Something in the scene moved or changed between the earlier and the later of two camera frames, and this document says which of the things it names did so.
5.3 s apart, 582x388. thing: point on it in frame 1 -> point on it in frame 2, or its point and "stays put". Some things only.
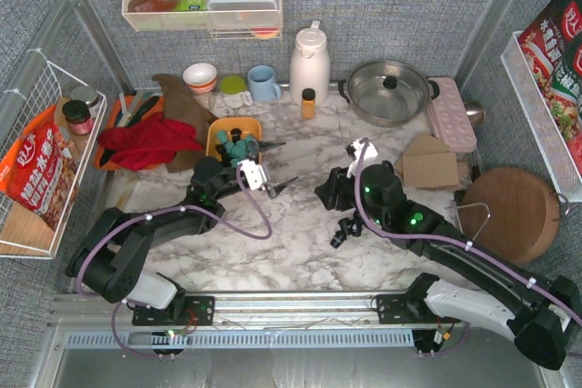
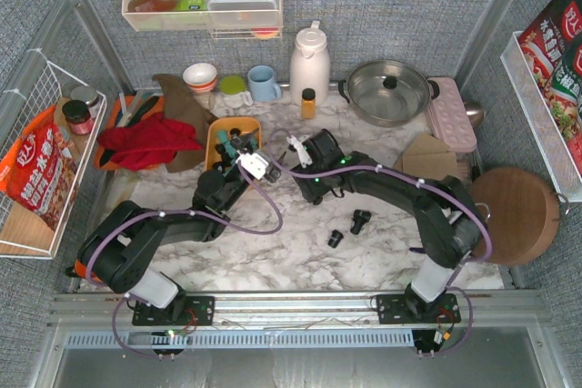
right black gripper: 328,191 -> 310,152
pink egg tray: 451,117 stays put
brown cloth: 182,104 stays put
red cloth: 152,142 stays put
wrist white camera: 355,150 -> 304,157
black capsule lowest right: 337,240 stays put
